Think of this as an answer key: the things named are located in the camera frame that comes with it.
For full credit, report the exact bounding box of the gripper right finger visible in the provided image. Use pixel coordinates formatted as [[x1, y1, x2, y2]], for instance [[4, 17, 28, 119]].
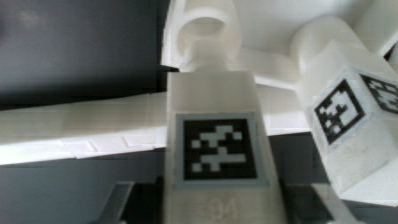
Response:
[[311, 183, 366, 224]]

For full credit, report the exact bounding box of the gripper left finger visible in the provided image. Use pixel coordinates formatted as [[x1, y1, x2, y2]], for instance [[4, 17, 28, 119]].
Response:
[[89, 181, 135, 224]]

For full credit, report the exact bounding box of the white chair seat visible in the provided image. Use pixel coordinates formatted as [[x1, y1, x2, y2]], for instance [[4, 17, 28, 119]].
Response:
[[160, 0, 398, 88]]

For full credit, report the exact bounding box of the white chair leg block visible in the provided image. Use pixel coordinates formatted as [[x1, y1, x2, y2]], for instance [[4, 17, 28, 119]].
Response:
[[291, 16, 398, 207], [163, 72, 288, 224]]

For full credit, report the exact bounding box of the white U-shaped fence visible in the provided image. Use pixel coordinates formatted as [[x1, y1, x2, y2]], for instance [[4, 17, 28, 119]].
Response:
[[0, 84, 309, 166]]

